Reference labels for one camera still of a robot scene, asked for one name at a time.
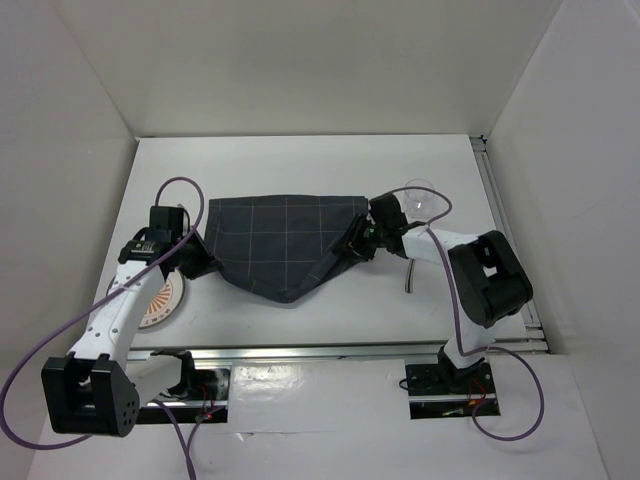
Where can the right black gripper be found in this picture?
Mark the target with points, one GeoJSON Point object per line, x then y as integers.
{"type": "Point", "coordinates": [355, 243]}

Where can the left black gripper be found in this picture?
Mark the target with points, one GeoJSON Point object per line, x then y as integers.
{"type": "Point", "coordinates": [205, 263]}

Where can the dark checked cloth placemat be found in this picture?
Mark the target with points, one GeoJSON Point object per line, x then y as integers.
{"type": "Point", "coordinates": [281, 247]}

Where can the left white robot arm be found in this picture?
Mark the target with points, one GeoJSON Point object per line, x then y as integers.
{"type": "Point", "coordinates": [92, 390]}

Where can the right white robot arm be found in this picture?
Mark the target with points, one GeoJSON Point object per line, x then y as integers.
{"type": "Point", "coordinates": [486, 281]}

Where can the clear wine glass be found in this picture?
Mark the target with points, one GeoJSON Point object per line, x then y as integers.
{"type": "Point", "coordinates": [418, 199]}

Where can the silver table knife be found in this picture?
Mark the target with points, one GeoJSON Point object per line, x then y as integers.
{"type": "Point", "coordinates": [409, 278]}

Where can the white orange patterned plate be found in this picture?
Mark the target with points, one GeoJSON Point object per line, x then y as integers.
{"type": "Point", "coordinates": [160, 300]}

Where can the aluminium frame rail front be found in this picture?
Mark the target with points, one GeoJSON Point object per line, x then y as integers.
{"type": "Point", "coordinates": [295, 353]}

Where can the aluminium frame rail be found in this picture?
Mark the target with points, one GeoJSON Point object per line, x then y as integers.
{"type": "Point", "coordinates": [533, 326]}
{"type": "Point", "coordinates": [295, 353]}

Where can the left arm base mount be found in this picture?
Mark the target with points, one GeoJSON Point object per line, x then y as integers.
{"type": "Point", "coordinates": [202, 398]}

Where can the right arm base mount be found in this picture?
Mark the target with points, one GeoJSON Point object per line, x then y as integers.
{"type": "Point", "coordinates": [433, 395]}

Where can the aluminium frame rail right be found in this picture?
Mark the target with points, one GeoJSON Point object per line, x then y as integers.
{"type": "Point", "coordinates": [533, 326]}

